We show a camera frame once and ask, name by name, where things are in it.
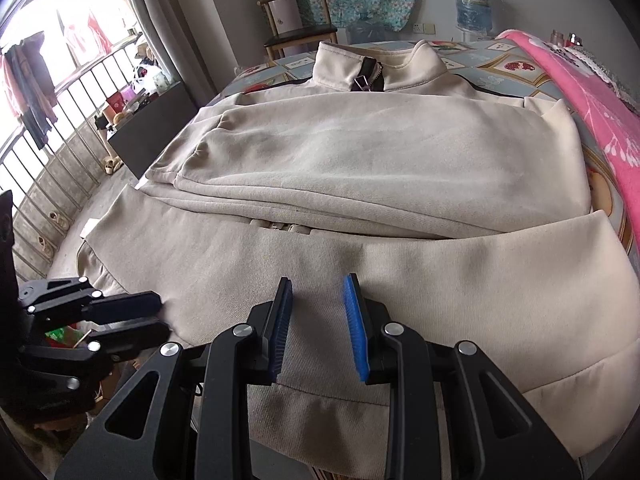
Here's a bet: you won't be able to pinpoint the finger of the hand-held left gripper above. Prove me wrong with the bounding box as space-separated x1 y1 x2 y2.
20 276 162 325
22 321 171 396

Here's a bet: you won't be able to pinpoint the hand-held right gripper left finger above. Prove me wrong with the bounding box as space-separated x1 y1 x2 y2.
54 276 293 480

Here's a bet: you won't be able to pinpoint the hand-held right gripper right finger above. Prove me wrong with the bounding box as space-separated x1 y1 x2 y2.
341 273 583 480

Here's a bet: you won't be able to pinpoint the cream zip jacket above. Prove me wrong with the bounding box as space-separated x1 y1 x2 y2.
75 40 640 461

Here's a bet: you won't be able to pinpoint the dark hanging clothes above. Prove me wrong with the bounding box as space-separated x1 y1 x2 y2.
0 32 59 149

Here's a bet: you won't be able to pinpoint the red hanging clothes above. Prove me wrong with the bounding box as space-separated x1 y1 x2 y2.
57 5 114 59

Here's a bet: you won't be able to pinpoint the metal window railing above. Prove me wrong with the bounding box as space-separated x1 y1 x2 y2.
0 35 147 281

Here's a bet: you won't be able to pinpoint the dark low cabinet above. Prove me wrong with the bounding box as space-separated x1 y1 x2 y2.
107 81 199 181

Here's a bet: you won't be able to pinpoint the white plastic bag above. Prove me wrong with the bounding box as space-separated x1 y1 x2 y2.
132 62 169 97

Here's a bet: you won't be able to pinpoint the grey curtain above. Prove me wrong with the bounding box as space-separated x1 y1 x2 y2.
117 0 236 107

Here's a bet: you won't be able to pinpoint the wooden chair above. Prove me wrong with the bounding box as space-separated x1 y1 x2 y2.
257 0 339 64

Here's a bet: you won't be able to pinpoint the clear plastic water jug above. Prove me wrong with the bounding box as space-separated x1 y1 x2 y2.
346 20 386 46

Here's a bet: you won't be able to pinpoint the white cylindrical box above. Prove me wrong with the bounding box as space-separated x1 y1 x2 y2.
260 0 303 39

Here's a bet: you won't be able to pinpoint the pink floral blanket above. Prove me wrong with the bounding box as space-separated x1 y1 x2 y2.
495 29 640 256

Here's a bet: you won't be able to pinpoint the blue water cooler bottle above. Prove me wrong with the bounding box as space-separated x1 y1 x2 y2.
454 0 493 36

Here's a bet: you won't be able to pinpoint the grey lace cushion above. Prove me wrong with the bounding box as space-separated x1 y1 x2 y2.
565 42 640 102

